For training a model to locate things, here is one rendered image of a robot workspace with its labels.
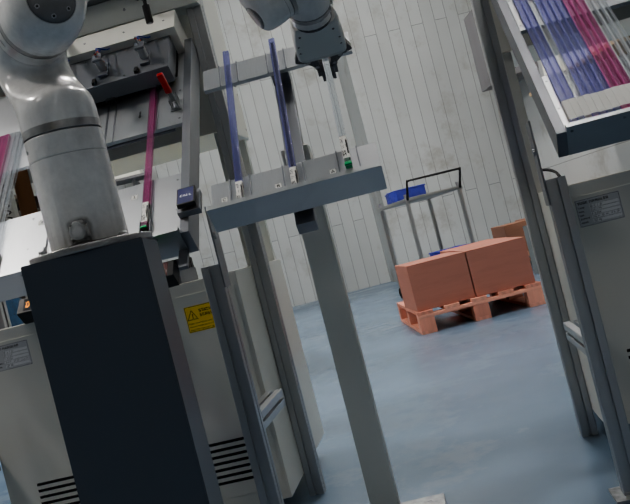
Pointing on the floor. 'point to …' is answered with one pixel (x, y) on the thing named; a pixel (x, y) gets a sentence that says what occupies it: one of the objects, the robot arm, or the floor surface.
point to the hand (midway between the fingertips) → (327, 68)
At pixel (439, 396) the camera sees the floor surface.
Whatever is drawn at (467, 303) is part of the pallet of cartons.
